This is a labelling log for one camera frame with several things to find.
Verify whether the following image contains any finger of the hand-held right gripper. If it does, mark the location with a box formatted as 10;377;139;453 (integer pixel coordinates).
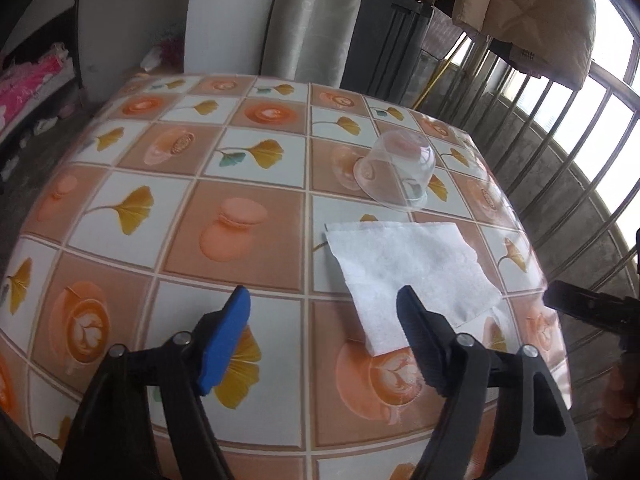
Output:
542;280;627;330

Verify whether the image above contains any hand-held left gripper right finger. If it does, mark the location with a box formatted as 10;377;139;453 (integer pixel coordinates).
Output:
396;285;588;480

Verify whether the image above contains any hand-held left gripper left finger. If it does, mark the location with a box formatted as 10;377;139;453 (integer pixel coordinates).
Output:
56;285;251;480

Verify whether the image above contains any white paper napkin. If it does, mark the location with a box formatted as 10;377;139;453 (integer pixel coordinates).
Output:
324;220;502;356

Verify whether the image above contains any person's right hand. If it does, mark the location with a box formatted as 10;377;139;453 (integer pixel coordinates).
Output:
595;359;640;449

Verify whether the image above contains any table with patterned tablecloth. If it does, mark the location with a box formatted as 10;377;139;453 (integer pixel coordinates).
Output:
0;74;574;480

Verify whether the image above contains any clear plastic cup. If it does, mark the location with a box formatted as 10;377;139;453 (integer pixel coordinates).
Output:
353;129;437;211

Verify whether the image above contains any metal balcony railing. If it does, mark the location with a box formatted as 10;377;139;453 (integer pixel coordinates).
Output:
445;30;640;441

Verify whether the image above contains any yellow pole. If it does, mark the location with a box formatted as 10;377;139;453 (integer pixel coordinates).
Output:
412;57;452;110

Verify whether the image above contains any beige quilted blanket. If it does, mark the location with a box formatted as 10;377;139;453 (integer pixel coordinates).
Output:
412;0;597;90

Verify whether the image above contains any dark grey cabinet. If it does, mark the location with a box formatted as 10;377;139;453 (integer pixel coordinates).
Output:
340;0;436;109

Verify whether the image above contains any reddish hanging cloth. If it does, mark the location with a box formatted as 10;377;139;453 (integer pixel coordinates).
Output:
422;10;469;59

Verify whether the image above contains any pink blanket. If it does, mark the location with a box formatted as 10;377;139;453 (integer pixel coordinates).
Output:
0;54;77;127

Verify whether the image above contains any grey curtain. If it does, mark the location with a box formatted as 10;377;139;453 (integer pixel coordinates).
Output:
261;0;372;87

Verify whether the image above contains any black bed frame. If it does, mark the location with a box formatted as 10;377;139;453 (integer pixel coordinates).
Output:
0;0;87;107

